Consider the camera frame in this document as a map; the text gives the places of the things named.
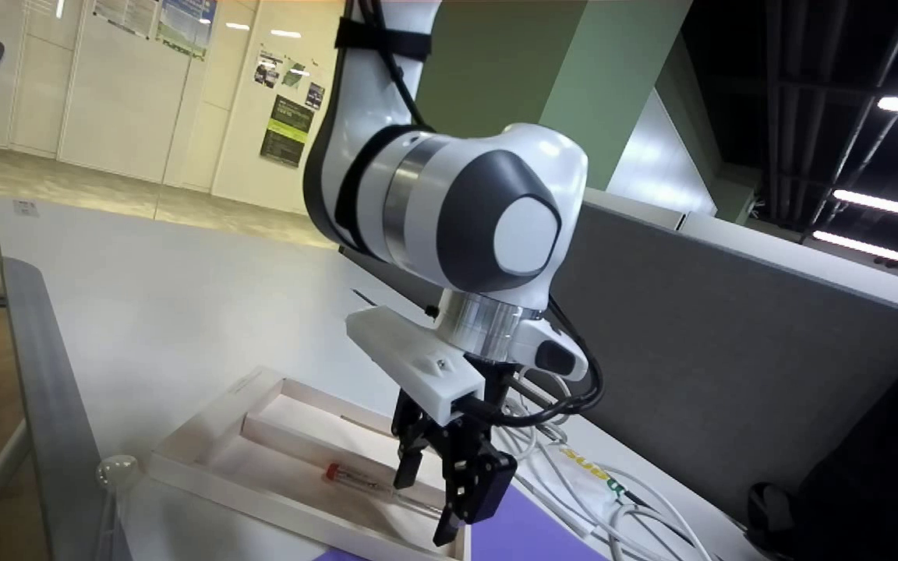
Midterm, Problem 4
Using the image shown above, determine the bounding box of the wall poster with landscape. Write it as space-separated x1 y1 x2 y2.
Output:
156 0 218 61

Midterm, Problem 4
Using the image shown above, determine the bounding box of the white tray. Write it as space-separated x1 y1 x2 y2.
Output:
149 366 471 561

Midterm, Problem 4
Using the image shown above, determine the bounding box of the white printed bag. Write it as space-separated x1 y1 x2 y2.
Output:
557 443 631 509

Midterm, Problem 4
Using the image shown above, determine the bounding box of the bundle of white cables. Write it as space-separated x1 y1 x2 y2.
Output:
494 372 716 561

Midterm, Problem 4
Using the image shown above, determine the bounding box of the clear round knob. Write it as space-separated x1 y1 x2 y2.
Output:
97 454 139 491

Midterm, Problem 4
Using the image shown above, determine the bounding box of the purple mat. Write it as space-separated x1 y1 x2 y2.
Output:
315 466 610 561

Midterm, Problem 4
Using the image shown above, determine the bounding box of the grey partition panel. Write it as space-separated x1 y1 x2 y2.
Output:
338 187 898 546

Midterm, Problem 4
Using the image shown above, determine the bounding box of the group of wall posters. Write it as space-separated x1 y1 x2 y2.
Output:
253 48 327 169

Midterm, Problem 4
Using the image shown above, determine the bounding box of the clear screwdriver with red cap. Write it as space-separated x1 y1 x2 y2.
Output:
323 461 447 517

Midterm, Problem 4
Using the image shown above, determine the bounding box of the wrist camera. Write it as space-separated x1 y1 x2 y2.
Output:
345 306 489 428

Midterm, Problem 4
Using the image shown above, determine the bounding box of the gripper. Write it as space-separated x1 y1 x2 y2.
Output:
391 360 518 548

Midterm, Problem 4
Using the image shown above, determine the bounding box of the pale wall poster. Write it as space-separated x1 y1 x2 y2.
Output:
92 0 158 40

